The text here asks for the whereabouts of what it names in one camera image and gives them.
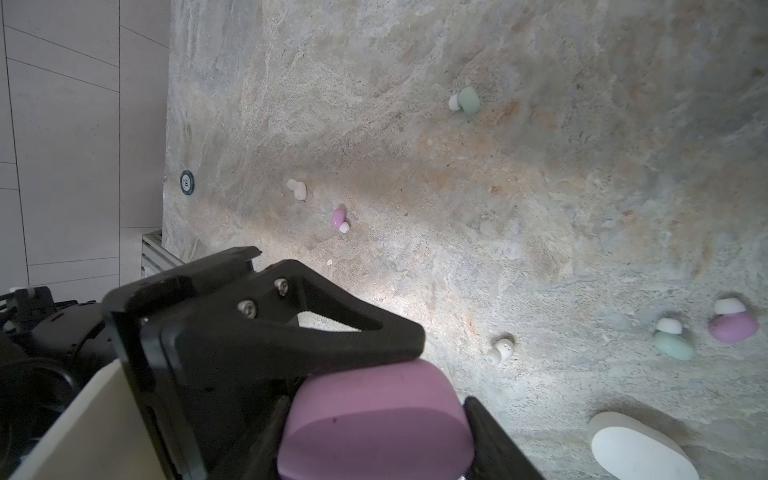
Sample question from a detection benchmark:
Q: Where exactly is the white earbud charging case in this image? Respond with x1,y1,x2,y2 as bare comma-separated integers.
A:
588,412,700,480

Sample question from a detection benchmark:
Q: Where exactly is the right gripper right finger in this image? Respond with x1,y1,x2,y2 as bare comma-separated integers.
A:
463,397,544,480

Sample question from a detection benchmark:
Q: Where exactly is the green earbud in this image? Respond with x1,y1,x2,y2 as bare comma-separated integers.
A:
652,317,696,361
448,86,482,115

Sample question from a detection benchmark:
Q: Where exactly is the aluminium rail frame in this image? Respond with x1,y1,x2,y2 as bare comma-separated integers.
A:
140,229,184,278

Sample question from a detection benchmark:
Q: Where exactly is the purple earbud charging case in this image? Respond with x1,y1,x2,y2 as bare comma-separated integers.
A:
277,360,475,479

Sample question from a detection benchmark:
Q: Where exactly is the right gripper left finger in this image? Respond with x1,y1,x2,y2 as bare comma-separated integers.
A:
101,246,425,479

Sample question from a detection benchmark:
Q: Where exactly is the white earbud near case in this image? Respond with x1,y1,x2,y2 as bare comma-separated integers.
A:
485,338,515,366

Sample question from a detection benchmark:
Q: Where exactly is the green earbud right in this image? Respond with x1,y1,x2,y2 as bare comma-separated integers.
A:
652,317,696,361

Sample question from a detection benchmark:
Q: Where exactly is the green earbud far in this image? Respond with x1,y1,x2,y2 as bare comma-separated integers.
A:
448,86,482,115

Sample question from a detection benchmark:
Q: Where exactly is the white earbud left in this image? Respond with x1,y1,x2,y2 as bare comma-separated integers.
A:
287,179,307,201

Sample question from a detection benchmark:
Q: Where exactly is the blue ring sticker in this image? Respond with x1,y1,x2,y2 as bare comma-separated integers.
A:
179,170,195,196

